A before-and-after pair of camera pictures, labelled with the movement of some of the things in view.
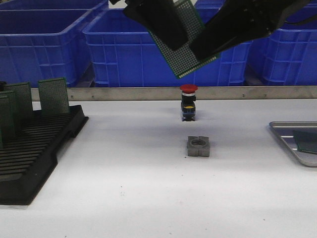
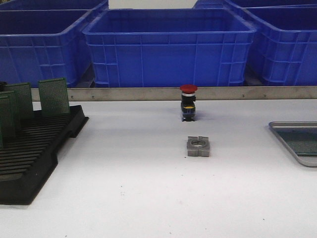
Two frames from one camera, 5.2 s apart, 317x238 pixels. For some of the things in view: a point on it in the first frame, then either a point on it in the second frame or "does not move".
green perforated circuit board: [182, 61] to [302, 141]
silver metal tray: [285, 129] does not move
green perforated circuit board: [6, 122] does not move
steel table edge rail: [202, 93] does not move
